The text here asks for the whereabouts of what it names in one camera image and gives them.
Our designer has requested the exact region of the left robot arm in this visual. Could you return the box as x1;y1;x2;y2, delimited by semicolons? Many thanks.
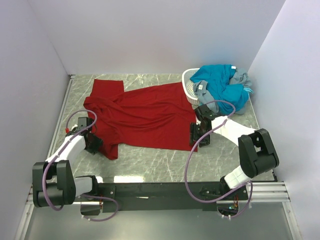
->
32;117;103;208

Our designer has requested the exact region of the grey blue t shirt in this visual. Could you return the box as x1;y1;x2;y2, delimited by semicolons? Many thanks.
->
192;67;253;112

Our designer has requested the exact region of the aluminium frame rail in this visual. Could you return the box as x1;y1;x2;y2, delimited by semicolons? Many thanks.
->
24;181;292;206

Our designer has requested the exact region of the red t shirt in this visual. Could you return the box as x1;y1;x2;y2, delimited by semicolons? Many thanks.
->
83;79;196;160

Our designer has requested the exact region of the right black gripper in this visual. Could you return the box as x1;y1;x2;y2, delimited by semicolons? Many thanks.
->
189;122;211;148

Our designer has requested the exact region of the teal blue t shirt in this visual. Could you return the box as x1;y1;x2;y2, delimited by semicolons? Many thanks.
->
189;64;254;115

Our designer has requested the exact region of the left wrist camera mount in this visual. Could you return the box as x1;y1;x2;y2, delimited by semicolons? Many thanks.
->
65;124;80;137

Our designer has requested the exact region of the white plastic laundry basket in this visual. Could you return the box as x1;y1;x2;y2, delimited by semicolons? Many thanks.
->
181;68;199;106

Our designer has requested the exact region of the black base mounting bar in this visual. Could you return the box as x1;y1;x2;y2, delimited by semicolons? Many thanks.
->
93;181;249;213

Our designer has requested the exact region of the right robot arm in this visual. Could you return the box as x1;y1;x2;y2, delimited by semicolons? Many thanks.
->
189;105;279;200

